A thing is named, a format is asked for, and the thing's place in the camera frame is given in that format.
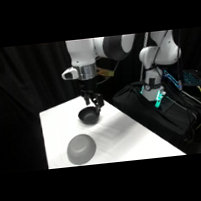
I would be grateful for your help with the grey bowl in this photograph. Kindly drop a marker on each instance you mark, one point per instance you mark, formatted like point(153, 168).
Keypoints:
point(81, 149)

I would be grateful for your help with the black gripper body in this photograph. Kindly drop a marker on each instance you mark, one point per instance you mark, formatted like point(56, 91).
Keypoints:
point(87, 84)

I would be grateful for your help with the black curtain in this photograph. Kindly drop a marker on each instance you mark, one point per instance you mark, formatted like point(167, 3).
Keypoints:
point(17, 97)

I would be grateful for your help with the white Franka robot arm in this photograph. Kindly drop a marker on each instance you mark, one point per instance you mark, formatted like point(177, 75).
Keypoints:
point(83, 53)

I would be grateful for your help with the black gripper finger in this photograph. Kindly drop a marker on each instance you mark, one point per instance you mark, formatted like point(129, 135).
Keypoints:
point(98, 102)
point(86, 98)

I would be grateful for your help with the black robot stand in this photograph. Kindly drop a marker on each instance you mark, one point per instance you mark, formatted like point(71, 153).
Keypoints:
point(163, 115)

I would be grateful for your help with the black bowl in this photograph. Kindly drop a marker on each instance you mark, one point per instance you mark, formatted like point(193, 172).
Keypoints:
point(88, 116)

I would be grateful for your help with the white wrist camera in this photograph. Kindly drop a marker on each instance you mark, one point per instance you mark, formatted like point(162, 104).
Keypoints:
point(70, 74)

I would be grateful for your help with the blue patterned device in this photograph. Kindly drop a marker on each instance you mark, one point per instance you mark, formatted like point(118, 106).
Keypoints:
point(192, 77)

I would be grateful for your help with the green status light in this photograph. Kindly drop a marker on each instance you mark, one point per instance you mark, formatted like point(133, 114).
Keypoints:
point(159, 99)

